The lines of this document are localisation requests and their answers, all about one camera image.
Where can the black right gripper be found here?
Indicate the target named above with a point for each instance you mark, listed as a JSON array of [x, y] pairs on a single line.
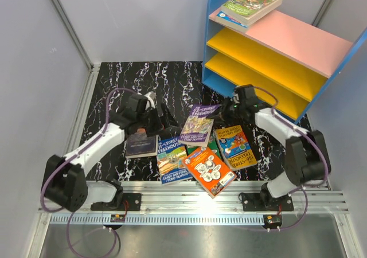
[[223, 111]]

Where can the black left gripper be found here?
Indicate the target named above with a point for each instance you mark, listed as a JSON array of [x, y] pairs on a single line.
[[168, 121]]

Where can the purple treehouse book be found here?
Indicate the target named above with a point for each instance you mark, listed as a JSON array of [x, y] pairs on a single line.
[[197, 128]]

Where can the dark navy paperback book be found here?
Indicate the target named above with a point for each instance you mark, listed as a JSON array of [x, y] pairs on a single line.
[[140, 145]]

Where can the light blue 26-storey treehouse book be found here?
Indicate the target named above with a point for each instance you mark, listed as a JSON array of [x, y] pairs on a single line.
[[229, 18]]

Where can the green 65-storey treehouse book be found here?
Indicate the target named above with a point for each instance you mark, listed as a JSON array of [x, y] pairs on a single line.
[[260, 8]]

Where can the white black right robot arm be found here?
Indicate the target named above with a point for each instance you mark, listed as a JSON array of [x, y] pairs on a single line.
[[306, 160]]

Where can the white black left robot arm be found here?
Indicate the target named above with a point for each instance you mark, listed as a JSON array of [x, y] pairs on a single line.
[[64, 181]]

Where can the blue 91-storey treehouse book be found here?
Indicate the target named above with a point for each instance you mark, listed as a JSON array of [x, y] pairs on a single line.
[[169, 160]]

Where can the yellow 130-storey treehouse book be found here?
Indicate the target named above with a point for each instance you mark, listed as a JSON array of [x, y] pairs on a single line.
[[234, 147]]

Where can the dark green book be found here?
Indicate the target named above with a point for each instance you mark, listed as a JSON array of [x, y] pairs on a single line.
[[212, 144]]

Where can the orange cartoon book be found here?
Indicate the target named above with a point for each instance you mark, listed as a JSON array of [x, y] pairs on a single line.
[[209, 170]]

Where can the colourful wooden bookshelf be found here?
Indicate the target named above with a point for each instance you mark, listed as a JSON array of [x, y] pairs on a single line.
[[289, 58]]

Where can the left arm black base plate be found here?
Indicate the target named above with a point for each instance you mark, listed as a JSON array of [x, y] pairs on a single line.
[[129, 200]]

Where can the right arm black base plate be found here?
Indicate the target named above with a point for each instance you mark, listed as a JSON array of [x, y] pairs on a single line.
[[259, 202]]

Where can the aluminium rail frame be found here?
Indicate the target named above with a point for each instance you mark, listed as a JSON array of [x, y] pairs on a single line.
[[320, 226]]

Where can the slotted grey cable duct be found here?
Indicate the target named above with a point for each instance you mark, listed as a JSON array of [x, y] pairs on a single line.
[[158, 219]]

